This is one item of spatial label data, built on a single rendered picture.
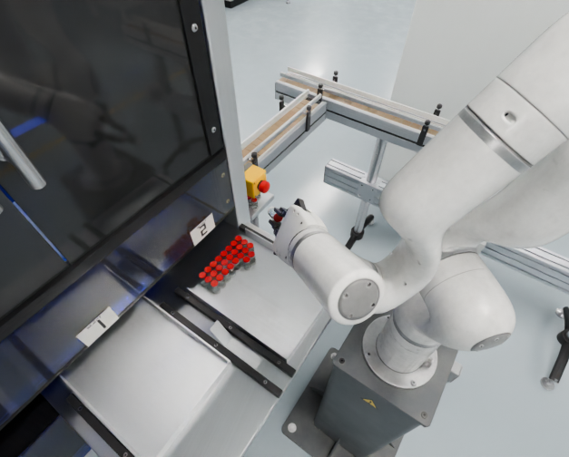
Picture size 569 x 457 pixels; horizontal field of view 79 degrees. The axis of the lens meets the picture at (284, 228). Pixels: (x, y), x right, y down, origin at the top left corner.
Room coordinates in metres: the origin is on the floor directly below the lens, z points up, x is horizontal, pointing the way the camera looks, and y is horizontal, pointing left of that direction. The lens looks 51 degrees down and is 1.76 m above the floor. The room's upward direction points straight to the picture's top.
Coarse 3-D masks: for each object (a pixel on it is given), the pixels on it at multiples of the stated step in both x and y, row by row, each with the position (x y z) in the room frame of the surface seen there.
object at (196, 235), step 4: (208, 216) 0.62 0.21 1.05; (212, 216) 0.63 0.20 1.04; (204, 220) 0.60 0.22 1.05; (208, 220) 0.61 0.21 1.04; (212, 220) 0.62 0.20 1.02; (200, 224) 0.59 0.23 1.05; (208, 224) 0.61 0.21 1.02; (212, 224) 0.62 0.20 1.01; (196, 228) 0.58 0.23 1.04; (200, 228) 0.58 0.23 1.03; (208, 228) 0.61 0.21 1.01; (212, 228) 0.62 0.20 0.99; (192, 232) 0.56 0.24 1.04; (196, 232) 0.57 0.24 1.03; (200, 232) 0.58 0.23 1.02; (204, 232) 0.59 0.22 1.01; (208, 232) 0.60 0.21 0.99; (192, 236) 0.56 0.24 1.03; (196, 236) 0.57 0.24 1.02; (200, 236) 0.58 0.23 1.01; (204, 236) 0.59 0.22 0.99; (192, 240) 0.56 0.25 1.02; (196, 240) 0.57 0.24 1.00; (200, 240) 0.58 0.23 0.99; (196, 244) 0.56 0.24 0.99
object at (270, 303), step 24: (264, 240) 0.63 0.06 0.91; (264, 264) 0.57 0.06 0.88; (240, 288) 0.49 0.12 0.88; (264, 288) 0.49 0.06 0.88; (288, 288) 0.49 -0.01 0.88; (216, 312) 0.41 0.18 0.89; (240, 312) 0.41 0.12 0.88; (264, 312) 0.41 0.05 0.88; (288, 312) 0.41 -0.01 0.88; (312, 312) 0.41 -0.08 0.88; (264, 336) 0.34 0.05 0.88; (288, 336) 0.34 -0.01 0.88; (288, 360) 0.28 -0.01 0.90
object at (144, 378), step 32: (128, 320) 0.39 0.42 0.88; (160, 320) 0.39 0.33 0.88; (96, 352) 0.30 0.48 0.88; (128, 352) 0.30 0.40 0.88; (160, 352) 0.30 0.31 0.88; (192, 352) 0.30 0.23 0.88; (96, 384) 0.23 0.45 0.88; (128, 384) 0.23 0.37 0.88; (160, 384) 0.23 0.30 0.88; (192, 384) 0.23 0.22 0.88; (96, 416) 0.15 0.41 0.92; (128, 416) 0.16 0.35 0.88; (160, 416) 0.16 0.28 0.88; (128, 448) 0.09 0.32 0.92; (160, 448) 0.09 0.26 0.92
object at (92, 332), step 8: (104, 312) 0.34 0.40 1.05; (112, 312) 0.34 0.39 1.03; (96, 320) 0.32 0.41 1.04; (104, 320) 0.33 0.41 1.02; (112, 320) 0.34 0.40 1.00; (88, 328) 0.30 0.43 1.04; (96, 328) 0.31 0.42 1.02; (104, 328) 0.32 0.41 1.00; (80, 336) 0.28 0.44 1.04; (88, 336) 0.29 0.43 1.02; (96, 336) 0.30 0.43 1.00; (88, 344) 0.28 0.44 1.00
